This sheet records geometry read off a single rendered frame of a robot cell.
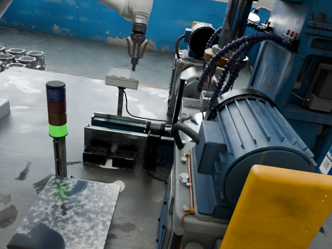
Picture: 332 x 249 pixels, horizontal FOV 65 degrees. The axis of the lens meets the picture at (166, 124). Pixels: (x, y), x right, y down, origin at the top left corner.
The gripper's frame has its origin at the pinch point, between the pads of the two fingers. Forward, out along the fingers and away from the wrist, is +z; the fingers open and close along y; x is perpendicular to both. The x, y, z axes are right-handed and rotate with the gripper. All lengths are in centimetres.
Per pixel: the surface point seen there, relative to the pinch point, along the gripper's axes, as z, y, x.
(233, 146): 23, 31, -97
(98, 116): 29.7, -12.5, -12.6
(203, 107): 17, 36, -30
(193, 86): 7.3, 32.7, -6.4
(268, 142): 21, 35, -101
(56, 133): 34, -17, -54
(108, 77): 9.3, -11.9, -3.4
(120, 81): 10.4, -5.7, -3.3
